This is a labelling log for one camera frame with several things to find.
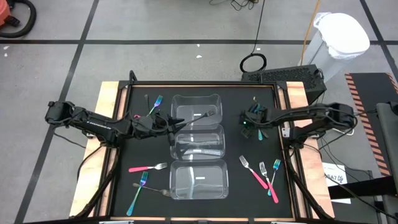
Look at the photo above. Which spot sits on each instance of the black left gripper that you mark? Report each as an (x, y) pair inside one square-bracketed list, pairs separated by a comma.
[(149, 126)]

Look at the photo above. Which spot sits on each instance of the black aluminium table frame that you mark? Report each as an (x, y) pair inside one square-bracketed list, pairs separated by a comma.
[(202, 83)]

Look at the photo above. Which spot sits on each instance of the white printed paper sheet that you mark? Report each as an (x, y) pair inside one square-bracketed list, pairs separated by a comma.
[(332, 174)]

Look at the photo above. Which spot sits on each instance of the black floor beam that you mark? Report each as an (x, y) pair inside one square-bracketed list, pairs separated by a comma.
[(363, 188)]

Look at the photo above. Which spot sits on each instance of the silver table edge bracket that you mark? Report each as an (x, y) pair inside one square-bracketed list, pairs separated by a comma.
[(287, 222), (116, 222)]

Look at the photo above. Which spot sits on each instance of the iridescent rainbow fork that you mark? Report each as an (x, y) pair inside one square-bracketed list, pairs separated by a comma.
[(155, 105), (260, 135), (136, 194), (275, 171)]

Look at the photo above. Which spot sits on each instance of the orange shop vacuum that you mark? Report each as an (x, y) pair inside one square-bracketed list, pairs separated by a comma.
[(3, 14)]

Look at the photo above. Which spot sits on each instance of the black orange-striped floor mat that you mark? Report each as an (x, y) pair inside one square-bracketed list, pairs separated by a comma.
[(370, 90)]

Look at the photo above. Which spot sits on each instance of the black perforated computer case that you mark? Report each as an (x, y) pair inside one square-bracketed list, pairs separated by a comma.
[(289, 76)]

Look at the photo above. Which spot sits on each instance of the clear plastic bin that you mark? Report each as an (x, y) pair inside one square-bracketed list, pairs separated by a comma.
[(199, 137), (183, 105), (186, 186)]

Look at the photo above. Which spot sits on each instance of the white lined trash can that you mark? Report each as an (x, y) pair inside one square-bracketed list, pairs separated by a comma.
[(342, 34)]

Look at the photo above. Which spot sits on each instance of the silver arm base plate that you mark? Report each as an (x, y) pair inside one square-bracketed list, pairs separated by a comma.
[(90, 134), (286, 132)]

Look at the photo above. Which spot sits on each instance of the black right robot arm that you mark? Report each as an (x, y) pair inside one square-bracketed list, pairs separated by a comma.
[(311, 113)]

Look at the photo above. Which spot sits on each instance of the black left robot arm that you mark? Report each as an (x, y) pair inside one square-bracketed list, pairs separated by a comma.
[(99, 124)]

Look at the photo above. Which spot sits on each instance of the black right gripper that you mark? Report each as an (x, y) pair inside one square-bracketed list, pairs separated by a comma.
[(250, 115)]

